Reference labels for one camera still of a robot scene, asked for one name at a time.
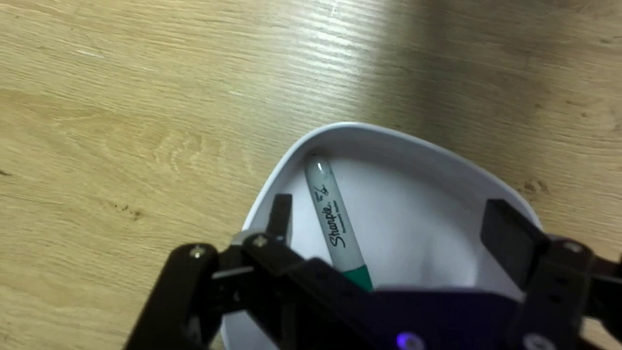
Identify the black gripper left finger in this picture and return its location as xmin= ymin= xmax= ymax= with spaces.
xmin=125 ymin=193 xmax=391 ymax=350

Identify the white bowl with print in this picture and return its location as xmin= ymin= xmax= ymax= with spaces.
xmin=218 ymin=121 xmax=545 ymax=350

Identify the green Sharpie marker pen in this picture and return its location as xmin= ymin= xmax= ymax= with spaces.
xmin=304 ymin=154 xmax=378 ymax=294

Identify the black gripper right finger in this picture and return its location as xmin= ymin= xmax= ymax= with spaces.
xmin=481 ymin=197 xmax=622 ymax=350

